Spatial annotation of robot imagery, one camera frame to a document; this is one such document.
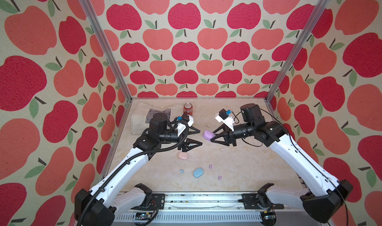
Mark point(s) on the purple earbud charging case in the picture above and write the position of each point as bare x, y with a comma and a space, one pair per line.
208, 135

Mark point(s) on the blue earbud charging case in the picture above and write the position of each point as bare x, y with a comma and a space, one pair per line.
198, 172

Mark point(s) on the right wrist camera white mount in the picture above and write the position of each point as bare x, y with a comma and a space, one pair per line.
224, 117

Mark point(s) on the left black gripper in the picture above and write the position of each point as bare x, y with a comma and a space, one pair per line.
185, 145

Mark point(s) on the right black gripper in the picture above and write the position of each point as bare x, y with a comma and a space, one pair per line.
227, 136

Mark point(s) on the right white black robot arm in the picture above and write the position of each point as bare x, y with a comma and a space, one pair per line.
324, 195

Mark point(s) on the red cola can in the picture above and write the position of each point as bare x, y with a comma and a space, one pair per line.
188, 109

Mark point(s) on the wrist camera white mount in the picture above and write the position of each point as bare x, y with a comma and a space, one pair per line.
182, 126
224, 117

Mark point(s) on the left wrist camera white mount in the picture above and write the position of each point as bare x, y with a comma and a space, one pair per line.
182, 126

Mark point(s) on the left aluminium frame post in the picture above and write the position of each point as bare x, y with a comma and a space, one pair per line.
106, 48

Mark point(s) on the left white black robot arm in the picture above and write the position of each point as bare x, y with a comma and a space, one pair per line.
100, 205

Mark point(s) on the right aluminium frame post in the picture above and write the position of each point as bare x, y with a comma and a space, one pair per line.
317, 12

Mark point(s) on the beige Monet tote bag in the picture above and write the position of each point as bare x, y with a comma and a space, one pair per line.
144, 112

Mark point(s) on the aluminium frame post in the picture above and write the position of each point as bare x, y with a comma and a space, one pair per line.
317, 12
106, 48

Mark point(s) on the pink earbud charging case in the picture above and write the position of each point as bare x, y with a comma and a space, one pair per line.
183, 156

